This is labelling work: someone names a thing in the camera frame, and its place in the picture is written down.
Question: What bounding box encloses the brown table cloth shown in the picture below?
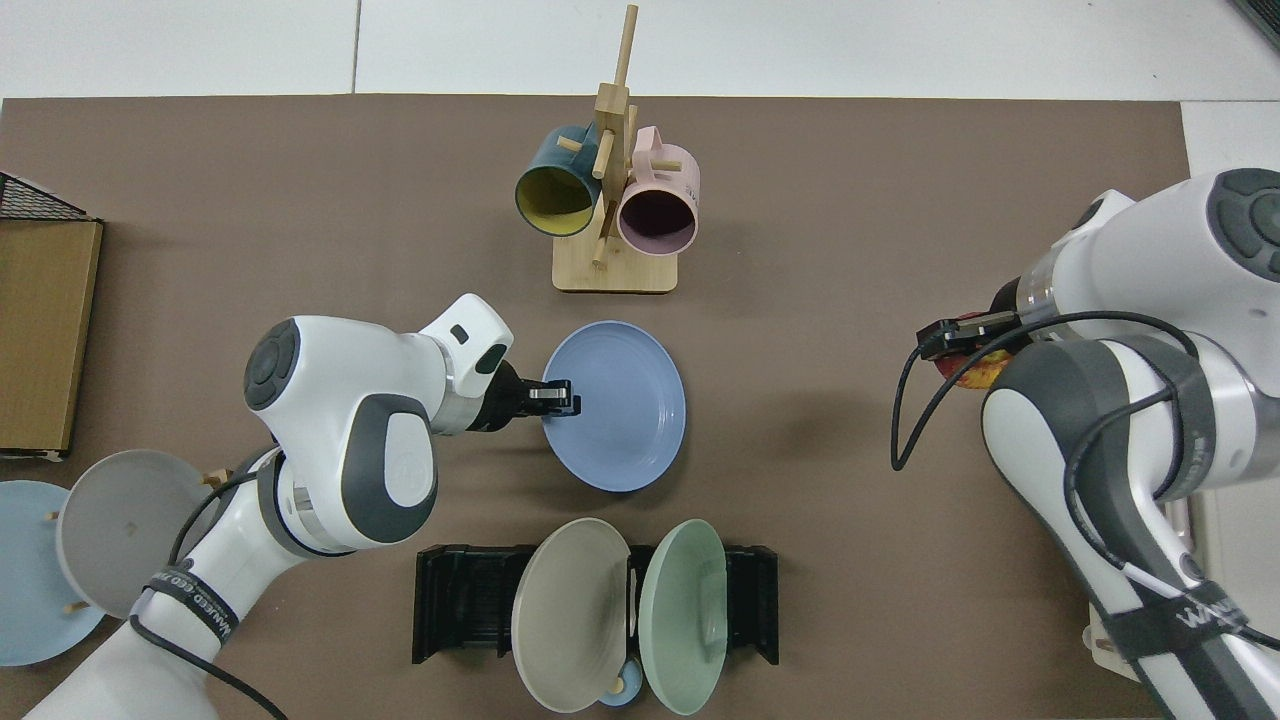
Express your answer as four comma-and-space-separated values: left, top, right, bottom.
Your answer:
0, 94, 1197, 720

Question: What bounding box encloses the red yellow apple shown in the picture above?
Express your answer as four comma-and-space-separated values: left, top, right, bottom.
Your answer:
937, 349, 1005, 392

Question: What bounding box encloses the light blue plate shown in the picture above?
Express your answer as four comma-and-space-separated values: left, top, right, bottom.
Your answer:
0, 479, 107, 668

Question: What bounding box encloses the dark grey corner object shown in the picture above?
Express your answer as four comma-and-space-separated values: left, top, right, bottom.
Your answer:
1234, 0, 1280, 52

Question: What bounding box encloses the small blue round thing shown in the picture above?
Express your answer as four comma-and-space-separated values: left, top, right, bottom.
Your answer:
597, 659, 644, 710

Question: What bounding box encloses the wooden plate rack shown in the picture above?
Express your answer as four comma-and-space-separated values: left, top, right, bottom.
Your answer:
40, 464, 227, 617

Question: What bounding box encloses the wooden cup stand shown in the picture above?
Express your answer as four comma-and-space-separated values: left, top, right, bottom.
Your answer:
551, 4, 680, 296

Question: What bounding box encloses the wire basket with wooden floor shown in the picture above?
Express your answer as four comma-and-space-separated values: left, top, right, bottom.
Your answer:
0, 171, 105, 462

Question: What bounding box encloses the pink cup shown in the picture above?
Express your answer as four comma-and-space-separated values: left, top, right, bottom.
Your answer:
615, 125, 702, 256

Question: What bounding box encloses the dark teal cup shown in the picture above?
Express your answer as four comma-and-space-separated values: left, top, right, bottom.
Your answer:
514, 123, 605, 240

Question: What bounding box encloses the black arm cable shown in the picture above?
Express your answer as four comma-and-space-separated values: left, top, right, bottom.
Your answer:
889, 310, 1202, 583
127, 464, 292, 720

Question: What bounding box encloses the grey plate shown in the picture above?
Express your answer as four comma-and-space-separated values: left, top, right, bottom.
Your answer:
55, 448, 217, 620

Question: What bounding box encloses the beige plate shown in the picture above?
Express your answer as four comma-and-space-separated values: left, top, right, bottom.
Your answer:
510, 516, 634, 714

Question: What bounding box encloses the pale green plate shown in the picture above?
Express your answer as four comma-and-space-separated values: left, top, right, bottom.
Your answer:
637, 517, 730, 717

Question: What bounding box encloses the black dish rack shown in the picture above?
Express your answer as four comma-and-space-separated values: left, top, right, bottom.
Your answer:
411, 542, 781, 667

